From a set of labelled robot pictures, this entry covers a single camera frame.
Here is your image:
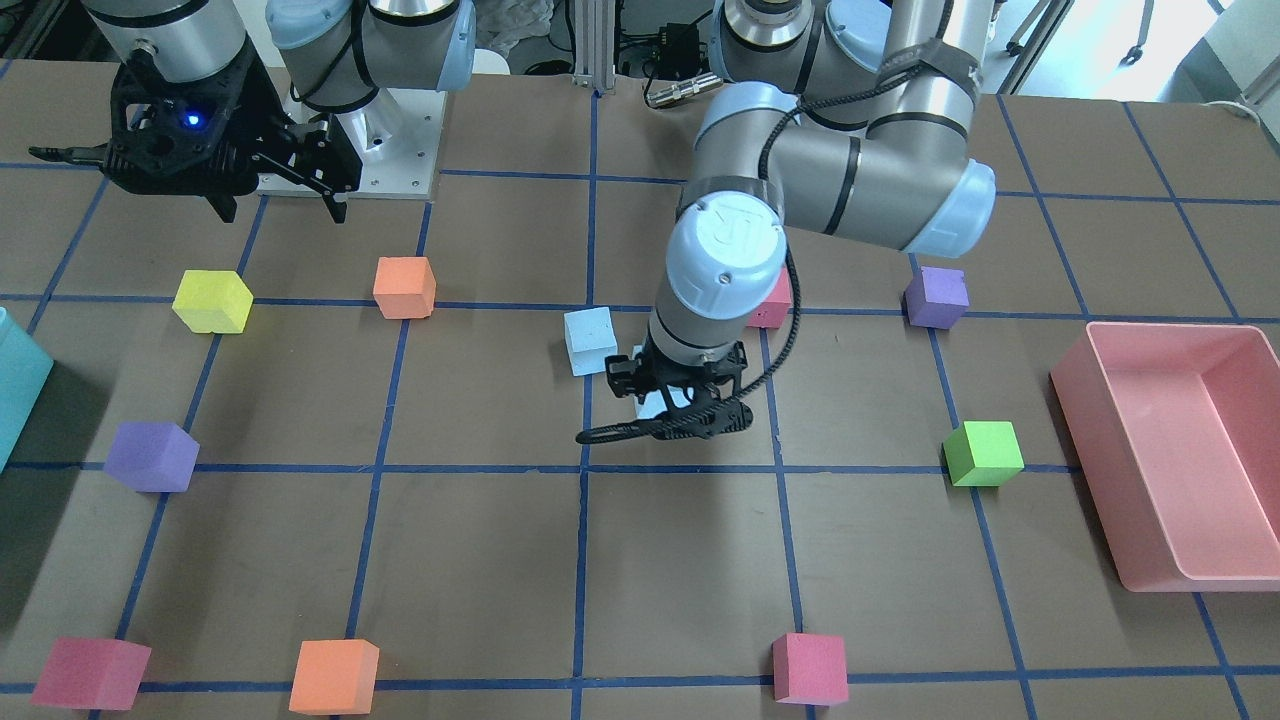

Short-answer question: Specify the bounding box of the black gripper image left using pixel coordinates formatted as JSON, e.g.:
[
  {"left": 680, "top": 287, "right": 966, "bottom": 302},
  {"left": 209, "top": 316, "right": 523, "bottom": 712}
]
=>
[{"left": 28, "top": 50, "right": 364, "bottom": 224}]

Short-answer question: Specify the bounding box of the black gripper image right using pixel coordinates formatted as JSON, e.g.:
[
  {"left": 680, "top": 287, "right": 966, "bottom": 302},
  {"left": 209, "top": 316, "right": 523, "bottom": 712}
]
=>
[{"left": 604, "top": 340, "right": 754, "bottom": 443}]

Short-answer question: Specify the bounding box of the light blue block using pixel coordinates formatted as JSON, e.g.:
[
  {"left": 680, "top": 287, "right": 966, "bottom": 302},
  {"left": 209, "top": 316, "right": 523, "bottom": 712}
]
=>
[
  {"left": 632, "top": 386, "right": 691, "bottom": 420},
  {"left": 563, "top": 306, "right": 618, "bottom": 377}
]

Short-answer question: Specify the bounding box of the silver arm on image right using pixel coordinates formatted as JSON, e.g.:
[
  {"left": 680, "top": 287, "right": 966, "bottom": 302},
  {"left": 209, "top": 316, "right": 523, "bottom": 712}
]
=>
[{"left": 577, "top": 1, "right": 998, "bottom": 445}]

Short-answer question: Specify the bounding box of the silver arm on image left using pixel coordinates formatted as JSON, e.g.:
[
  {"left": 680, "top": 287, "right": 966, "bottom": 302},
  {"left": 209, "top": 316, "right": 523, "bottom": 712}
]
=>
[{"left": 29, "top": 1, "right": 476, "bottom": 223}]

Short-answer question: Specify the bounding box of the red foam block top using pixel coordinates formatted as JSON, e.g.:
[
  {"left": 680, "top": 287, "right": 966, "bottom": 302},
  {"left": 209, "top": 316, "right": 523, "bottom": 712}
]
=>
[{"left": 748, "top": 265, "right": 794, "bottom": 329}]

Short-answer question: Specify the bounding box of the red foam block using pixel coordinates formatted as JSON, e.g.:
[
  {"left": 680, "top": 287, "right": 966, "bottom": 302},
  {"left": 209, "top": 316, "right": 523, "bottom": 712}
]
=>
[
  {"left": 29, "top": 637, "right": 152, "bottom": 711},
  {"left": 748, "top": 265, "right": 794, "bottom": 329},
  {"left": 771, "top": 632, "right": 850, "bottom": 707}
]

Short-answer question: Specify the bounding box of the yellow foam block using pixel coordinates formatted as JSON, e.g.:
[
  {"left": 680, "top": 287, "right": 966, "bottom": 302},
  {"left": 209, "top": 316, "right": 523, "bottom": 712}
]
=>
[{"left": 172, "top": 269, "right": 253, "bottom": 334}]

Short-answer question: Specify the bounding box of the orange foam block top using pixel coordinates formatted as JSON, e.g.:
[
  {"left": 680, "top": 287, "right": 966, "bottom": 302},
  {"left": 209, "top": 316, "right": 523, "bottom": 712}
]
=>
[{"left": 372, "top": 256, "right": 436, "bottom": 320}]

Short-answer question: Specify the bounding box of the orange foam block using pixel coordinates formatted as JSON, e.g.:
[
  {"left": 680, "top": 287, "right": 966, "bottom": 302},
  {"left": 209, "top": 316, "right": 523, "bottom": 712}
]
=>
[
  {"left": 372, "top": 256, "right": 436, "bottom": 320},
  {"left": 288, "top": 639, "right": 380, "bottom": 716}
]

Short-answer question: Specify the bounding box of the purple foam block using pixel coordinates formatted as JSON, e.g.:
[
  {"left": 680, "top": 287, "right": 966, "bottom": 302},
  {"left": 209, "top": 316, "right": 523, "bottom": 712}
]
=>
[
  {"left": 102, "top": 421, "right": 200, "bottom": 493},
  {"left": 904, "top": 266, "right": 972, "bottom": 331}
]

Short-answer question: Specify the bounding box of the green foam block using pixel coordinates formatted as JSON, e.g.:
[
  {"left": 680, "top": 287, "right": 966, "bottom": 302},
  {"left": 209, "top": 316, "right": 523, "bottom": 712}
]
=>
[{"left": 942, "top": 420, "right": 1027, "bottom": 487}]

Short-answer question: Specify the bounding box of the red foam block bottom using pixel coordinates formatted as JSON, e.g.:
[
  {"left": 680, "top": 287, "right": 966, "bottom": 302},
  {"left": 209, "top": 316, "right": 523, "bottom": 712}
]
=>
[
  {"left": 771, "top": 632, "right": 850, "bottom": 707},
  {"left": 29, "top": 637, "right": 152, "bottom": 711}
]

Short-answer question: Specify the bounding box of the teal plastic bin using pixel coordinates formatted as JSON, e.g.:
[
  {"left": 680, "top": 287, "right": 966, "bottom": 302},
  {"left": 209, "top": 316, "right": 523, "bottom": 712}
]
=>
[{"left": 1, "top": 307, "right": 54, "bottom": 471}]

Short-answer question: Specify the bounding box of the silver cylindrical connector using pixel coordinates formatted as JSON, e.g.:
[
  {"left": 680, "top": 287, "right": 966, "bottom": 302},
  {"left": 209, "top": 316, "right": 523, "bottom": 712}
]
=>
[{"left": 644, "top": 72, "right": 724, "bottom": 110}]

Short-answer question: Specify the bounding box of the black power adapter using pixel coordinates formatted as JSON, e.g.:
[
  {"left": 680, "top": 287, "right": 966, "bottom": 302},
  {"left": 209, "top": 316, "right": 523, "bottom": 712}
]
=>
[{"left": 653, "top": 23, "right": 701, "bottom": 79}]

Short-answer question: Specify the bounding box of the orange foam block bottom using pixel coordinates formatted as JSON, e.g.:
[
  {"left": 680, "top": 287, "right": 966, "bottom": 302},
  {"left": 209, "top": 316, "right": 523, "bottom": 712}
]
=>
[{"left": 288, "top": 639, "right": 380, "bottom": 716}]

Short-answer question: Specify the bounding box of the pink plastic bin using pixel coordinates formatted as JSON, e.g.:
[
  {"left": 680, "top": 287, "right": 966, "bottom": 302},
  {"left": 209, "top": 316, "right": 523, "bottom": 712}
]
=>
[{"left": 1051, "top": 322, "right": 1279, "bottom": 592}]

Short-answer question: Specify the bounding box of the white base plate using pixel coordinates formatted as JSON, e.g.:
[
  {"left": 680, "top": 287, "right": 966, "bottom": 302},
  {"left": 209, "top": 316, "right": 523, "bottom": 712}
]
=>
[{"left": 317, "top": 88, "right": 451, "bottom": 200}]

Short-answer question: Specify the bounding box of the aluminium frame post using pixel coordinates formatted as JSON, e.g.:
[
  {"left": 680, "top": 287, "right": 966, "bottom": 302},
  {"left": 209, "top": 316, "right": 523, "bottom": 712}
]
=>
[{"left": 566, "top": 0, "right": 618, "bottom": 97}]

